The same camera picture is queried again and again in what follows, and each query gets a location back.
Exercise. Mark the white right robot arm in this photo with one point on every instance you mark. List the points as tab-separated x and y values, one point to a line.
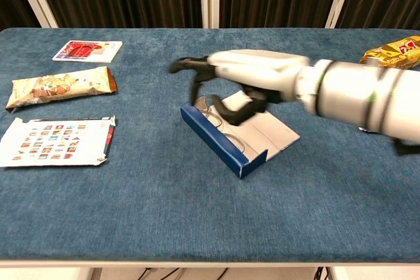
361	96

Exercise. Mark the yellow snack bag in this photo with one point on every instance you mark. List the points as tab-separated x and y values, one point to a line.
390	52

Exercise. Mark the blue fabric table mat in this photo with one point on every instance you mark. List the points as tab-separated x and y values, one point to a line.
164	211

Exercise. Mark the thin metal frame eyeglasses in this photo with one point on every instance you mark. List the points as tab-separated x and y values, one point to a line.
215	119

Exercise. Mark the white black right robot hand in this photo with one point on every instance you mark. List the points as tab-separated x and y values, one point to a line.
259	67

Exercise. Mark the beige snack bar wrapper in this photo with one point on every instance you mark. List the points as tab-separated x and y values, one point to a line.
59	88

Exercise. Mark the brown spiral notebook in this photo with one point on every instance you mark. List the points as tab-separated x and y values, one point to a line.
365	129

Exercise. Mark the blue glasses case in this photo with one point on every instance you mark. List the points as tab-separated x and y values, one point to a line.
216	140

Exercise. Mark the red and white card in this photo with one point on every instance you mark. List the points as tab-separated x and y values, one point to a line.
85	51

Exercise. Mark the flattened white picture carton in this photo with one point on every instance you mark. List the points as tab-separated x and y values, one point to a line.
52	144

